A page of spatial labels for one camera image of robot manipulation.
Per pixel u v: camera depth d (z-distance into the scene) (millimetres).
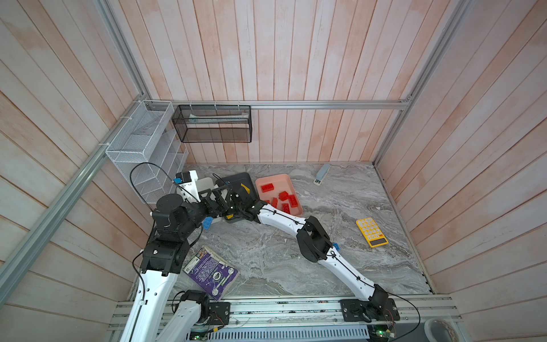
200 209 559
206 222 903
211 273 801
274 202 1010
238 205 777
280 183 1107
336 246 880
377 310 636
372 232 925
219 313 734
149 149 732
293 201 1040
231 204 572
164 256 444
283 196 1030
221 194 564
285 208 1008
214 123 887
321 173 1105
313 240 636
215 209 563
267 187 1083
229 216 952
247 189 1064
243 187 1040
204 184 1036
